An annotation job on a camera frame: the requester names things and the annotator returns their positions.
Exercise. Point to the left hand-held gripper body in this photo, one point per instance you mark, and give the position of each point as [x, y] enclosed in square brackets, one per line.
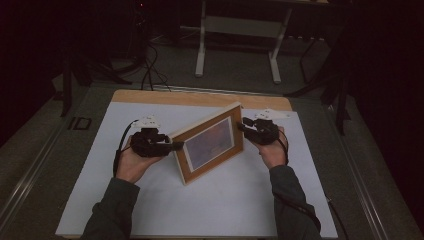
[148, 145]

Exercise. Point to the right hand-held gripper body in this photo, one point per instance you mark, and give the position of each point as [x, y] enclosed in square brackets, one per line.
[266, 131]

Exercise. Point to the wooden picture frame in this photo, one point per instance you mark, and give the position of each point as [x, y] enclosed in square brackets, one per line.
[210, 145]

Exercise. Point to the person's right hand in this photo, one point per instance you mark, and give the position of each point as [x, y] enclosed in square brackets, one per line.
[275, 155]

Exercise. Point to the person's left hand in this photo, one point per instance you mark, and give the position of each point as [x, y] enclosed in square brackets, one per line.
[131, 165]

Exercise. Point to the black rectangular floor plate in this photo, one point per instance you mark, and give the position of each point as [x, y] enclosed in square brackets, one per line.
[80, 123]

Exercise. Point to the white table sheet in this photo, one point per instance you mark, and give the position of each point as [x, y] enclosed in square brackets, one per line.
[216, 206]

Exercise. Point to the black tripod stand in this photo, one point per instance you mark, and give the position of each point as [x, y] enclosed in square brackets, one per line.
[66, 86]
[340, 106]

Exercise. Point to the white metal table frame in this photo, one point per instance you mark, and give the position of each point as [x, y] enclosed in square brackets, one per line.
[200, 50]

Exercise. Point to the metal floor rail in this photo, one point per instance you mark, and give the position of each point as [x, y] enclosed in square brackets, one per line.
[23, 190]
[363, 186]

